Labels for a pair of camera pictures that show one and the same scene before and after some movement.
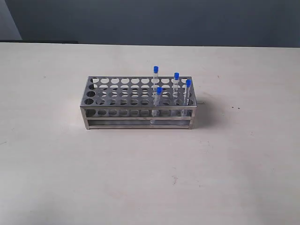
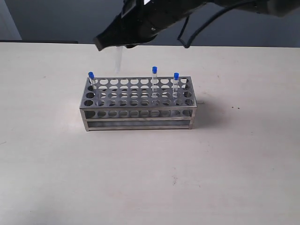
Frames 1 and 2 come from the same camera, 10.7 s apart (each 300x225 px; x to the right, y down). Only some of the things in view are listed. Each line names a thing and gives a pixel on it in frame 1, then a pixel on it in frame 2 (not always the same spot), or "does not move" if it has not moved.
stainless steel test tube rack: x=132 y=102 does not move
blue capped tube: x=176 y=85 does not move
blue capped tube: x=188 y=85 to x=91 y=76
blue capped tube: x=157 y=97 to x=118 y=58
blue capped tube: x=155 y=80 does not move
